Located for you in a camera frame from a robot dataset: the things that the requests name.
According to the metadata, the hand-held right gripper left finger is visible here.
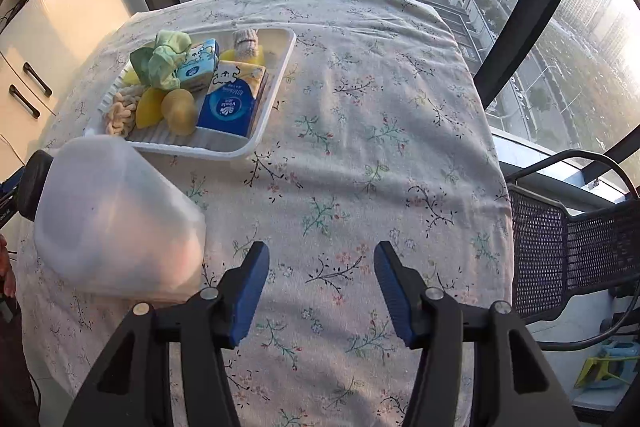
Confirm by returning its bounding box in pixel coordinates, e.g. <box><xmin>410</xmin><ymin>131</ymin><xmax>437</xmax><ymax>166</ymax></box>
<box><xmin>62</xmin><ymin>241</ymin><xmax>271</xmax><ymax>427</ymax></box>

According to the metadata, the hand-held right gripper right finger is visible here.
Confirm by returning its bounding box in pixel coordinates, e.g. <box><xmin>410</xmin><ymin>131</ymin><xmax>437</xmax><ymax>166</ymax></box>
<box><xmin>373</xmin><ymin>241</ymin><xmax>581</xmax><ymax>427</ymax></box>

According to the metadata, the black plastic cup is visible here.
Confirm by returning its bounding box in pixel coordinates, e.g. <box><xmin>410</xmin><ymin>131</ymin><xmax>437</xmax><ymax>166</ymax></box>
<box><xmin>15</xmin><ymin>150</ymin><xmax>55</xmax><ymax>223</ymax></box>

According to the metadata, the translucent white plastic container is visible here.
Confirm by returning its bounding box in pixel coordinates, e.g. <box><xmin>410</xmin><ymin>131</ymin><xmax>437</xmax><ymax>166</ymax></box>
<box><xmin>34</xmin><ymin>135</ymin><xmax>207</xmax><ymax>303</ymax></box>

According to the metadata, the cream braided rope toy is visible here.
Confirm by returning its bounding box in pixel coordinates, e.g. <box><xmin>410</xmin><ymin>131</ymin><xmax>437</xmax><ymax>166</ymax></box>
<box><xmin>103</xmin><ymin>85</ymin><xmax>148</xmax><ymax>136</ymax></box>

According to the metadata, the white plastic tray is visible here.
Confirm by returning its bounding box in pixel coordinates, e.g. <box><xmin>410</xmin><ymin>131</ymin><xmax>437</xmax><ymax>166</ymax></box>
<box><xmin>84</xmin><ymin>26</ymin><xmax>297</xmax><ymax>159</ymax></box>

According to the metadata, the yellow egg-shaped sponge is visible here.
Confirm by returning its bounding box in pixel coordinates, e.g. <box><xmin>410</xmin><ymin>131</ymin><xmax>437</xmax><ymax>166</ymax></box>
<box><xmin>136</xmin><ymin>87</ymin><xmax>167</xmax><ymax>130</ymax></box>

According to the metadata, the blue tissue pack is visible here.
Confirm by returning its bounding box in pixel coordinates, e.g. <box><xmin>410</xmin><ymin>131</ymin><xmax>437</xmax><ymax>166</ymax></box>
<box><xmin>176</xmin><ymin>38</ymin><xmax>221</xmax><ymax>94</ymax></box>
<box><xmin>196</xmin><ymin>60</ymin><xmax>267</xmax><ymax>138</ymax></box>

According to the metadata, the tan gourd-shaped sponge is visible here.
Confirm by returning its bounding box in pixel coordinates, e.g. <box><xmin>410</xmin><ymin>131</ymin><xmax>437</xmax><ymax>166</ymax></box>
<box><xmin>161</xmin><ymin>89</ymin><xmax>197</xmax><ymax>136</ymax></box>

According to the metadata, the green cloth pouch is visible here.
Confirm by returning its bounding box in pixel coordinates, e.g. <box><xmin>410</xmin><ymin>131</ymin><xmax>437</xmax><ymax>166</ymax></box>
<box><xmin>130</xmin><ymin>31</ymin><xmax>193</xmax><ymax>91</ymax></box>

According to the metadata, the grey knitted cloth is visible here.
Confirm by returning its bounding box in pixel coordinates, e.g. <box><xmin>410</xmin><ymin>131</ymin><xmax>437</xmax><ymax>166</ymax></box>
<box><xmin>232</xmin><ymin>28</ymin><xmax>260</xmax><ymax>62</ymax></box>

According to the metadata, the person's left hand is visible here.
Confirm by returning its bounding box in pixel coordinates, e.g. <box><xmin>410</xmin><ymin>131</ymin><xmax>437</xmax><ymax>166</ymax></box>
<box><xmin>0</xmin><ymin>234</ymin><xmax>17</xmax><ymax>299</ymax></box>

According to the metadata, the black mesh chair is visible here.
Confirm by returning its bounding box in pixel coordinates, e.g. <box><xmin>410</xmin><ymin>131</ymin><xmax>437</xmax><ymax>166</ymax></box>
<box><xmin>505</xmin><ymin>149</ymin><xmax>640</xmax><ymax>353</ymax></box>

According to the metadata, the white cabinet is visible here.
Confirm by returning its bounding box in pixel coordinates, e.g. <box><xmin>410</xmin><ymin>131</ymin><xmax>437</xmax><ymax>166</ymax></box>
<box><xmin>0</xmin><ymin>0</ymin><xmax>136</xmax><ymax>148</ymax></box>

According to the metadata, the blue and green dustpan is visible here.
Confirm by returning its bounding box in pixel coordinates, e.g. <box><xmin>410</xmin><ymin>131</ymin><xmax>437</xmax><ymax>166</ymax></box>
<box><xmin>575</xmin><ymin>339</ymin><xmax>636</xmax><ymax>390</ymax></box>

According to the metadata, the black cabinet handle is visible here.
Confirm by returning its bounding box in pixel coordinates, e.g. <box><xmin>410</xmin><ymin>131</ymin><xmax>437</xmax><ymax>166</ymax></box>
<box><xmin>22</xmin><ymin>62</ymin><xmax>53</xmax><ymax>98</ymax></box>
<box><xmin>8</xmin><ymin>84</ymin><xmax>41</xmax><ymax>118</ymax></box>

